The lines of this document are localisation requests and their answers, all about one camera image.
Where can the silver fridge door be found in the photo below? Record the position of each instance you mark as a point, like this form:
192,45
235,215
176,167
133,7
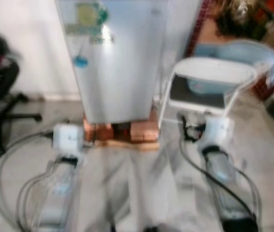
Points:
122,87

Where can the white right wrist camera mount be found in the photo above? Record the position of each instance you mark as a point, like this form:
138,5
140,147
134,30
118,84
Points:
218,130

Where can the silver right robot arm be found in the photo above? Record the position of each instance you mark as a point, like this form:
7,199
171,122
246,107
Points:
224,174

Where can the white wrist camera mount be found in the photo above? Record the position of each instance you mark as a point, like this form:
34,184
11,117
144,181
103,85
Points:
68,137
218,130

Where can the white folding step stool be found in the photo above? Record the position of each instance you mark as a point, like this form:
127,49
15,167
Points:
214,67

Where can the small blue fridge sticker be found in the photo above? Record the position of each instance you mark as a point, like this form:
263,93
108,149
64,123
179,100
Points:
81,62

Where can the green yellow fridge sticker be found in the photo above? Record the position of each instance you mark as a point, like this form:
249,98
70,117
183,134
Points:
88,19

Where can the dark clutter pile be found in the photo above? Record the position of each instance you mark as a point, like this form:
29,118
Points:
238,24

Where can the light blue plastic basin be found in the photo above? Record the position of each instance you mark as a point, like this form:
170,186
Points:
243,50

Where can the red brick stack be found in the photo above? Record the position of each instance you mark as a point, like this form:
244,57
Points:
144,131
102,131

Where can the wooden board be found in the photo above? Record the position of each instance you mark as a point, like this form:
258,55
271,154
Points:
127,144

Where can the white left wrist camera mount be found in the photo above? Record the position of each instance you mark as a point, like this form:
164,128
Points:
68,137

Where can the silver fridge body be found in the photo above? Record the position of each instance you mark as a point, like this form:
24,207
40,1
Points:
181,29

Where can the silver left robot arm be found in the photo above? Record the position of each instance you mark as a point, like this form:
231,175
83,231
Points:
54,203

